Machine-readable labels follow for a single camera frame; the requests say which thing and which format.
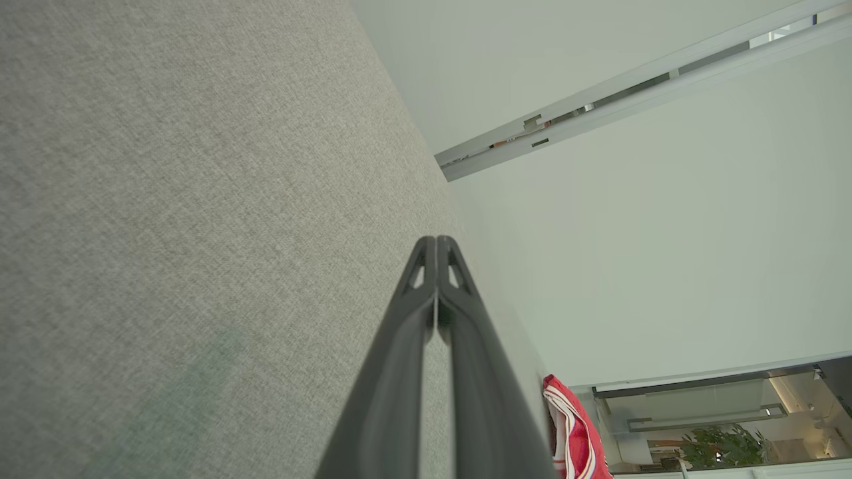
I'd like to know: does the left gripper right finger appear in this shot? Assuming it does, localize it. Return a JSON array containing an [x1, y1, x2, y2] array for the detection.
[[436, 235, 556, 479]]

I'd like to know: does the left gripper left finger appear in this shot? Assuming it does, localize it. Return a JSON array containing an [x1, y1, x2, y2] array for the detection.
[[315, 236, 438, 479]]

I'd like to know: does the red shirt with white sleeves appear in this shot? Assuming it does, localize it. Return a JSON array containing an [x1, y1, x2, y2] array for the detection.
[[541, 374, 614, 479]]

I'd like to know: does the glass door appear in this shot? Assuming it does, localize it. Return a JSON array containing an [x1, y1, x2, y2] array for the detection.
[[572, 356, 852, 476]]

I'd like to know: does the green potted plant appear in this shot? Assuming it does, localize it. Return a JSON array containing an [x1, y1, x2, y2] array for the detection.
[[679, 424, 773, 470]]

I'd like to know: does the grey partition frame post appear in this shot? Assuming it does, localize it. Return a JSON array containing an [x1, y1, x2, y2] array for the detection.
[[434, 0, 852, 182]]

